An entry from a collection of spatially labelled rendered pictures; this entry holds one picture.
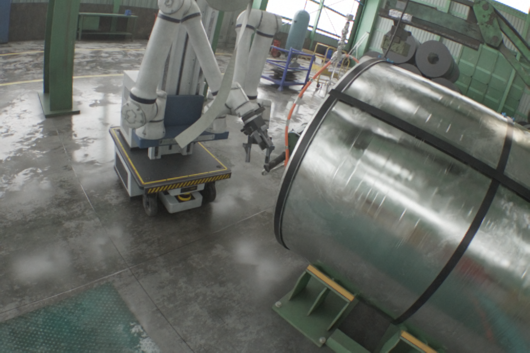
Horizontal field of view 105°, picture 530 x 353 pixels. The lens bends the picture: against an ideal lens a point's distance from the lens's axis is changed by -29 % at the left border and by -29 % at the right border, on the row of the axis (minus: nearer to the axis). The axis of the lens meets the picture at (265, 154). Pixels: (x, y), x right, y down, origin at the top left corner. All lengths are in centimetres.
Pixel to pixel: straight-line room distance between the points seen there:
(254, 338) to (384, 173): 104
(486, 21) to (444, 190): 133
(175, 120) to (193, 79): 30
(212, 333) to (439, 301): 105
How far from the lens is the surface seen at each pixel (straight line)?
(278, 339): 161
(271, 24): 181
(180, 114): 199
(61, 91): 376
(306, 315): 172
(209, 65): 153
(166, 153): 218
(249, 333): 159
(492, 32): 205
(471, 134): 114
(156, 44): 145
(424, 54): 1276
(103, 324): 156
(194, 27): 154
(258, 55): 185
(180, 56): 195
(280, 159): 140
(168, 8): 141
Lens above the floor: 136
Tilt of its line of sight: 25 degrees down
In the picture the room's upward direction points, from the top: 15 degrees clockwise
